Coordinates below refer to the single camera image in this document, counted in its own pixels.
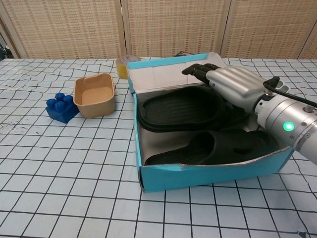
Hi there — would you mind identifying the black slipper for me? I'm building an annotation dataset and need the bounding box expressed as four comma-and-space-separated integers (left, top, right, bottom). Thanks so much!
144, 130, 280, 166
138, 86, 248, 133

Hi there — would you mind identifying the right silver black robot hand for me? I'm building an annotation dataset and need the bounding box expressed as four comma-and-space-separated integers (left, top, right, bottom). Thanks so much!
181, 63, 267, 114

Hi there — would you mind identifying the blue toy building block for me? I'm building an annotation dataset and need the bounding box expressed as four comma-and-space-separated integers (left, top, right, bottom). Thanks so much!
46, 93, 80, 124

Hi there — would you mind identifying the brown paper tray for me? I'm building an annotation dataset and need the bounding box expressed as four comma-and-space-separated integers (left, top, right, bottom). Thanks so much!
73, 73, 116, 119

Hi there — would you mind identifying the bamboo folding screen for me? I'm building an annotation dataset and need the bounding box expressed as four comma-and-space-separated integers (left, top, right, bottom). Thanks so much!
0, 0, 317, 60

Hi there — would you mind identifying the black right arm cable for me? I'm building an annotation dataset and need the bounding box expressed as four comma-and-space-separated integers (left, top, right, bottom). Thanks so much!
263, 77, 317, 109

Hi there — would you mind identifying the yellowish packing tape roll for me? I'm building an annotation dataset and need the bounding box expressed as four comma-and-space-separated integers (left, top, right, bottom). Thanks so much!
115, 56, 142, 79

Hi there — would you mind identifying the teal cardboard shoe box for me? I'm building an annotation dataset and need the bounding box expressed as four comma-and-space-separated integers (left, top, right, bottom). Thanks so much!
126, 52, 294, 193

